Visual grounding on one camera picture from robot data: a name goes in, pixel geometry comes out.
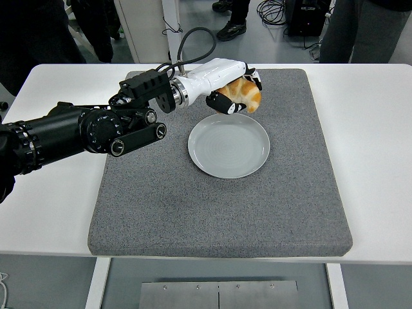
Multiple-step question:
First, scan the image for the white floor cable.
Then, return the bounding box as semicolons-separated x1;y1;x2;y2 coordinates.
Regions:
0;272;9;309

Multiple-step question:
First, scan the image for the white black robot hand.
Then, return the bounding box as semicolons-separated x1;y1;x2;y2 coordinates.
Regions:
178;57;264;116

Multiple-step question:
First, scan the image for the black cable bundle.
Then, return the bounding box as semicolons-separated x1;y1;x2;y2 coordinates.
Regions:
256;0;289;26

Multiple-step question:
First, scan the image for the grey speckled mat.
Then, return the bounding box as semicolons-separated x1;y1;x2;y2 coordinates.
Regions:
87;68;353;258

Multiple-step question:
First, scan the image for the round grey plate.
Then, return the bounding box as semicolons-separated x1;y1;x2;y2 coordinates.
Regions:
187;113;271;179

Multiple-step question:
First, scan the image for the grey metal plate with screws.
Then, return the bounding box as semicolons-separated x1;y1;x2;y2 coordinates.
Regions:
138;280;299;309

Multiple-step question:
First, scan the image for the person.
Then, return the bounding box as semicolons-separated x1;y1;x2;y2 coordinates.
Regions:
319;0;412;64
212;0;251;42
70;0;114;64
0;0;87;97

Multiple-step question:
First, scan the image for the white chair frame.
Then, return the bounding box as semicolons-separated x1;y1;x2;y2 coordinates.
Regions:
67;19;97;55

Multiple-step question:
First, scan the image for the white table leg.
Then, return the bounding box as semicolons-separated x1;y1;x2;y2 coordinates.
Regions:
325;263;350;309
84;257;112;309

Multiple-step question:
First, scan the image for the golden croissant bread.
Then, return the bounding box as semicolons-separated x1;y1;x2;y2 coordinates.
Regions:
220;78;263;114

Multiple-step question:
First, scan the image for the black computer tower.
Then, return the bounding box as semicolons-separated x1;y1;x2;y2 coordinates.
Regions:
285;0;332;37

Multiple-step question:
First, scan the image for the black looped cable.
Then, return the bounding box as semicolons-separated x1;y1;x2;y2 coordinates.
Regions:
162;15;184;35

